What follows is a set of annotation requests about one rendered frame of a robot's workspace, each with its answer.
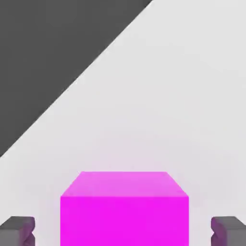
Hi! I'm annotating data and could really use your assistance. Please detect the small magenta cube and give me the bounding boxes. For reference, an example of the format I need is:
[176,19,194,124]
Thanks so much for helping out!
[60,171,189,246]

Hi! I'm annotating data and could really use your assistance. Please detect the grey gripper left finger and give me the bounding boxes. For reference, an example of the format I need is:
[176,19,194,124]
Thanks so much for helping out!
[0,216,36,246]

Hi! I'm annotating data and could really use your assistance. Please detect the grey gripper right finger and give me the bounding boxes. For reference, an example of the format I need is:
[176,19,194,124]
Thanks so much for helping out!
[210,216,246,246]

